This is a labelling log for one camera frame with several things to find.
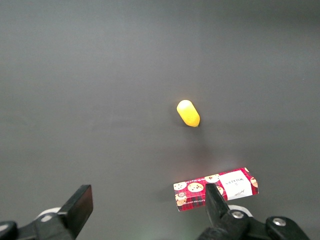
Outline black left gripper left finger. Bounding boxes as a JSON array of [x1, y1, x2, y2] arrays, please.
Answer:
[[34, 184, 94, 240]]

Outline red cookie box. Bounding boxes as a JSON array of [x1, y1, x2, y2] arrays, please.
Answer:
[[173, 167, 260, 212]]

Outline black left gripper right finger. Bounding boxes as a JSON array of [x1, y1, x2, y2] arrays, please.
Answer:
[[197, 183, 253, 240]]

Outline yellow lemon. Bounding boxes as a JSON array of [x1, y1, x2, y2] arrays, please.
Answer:
[[176, 99, 201, 128]]

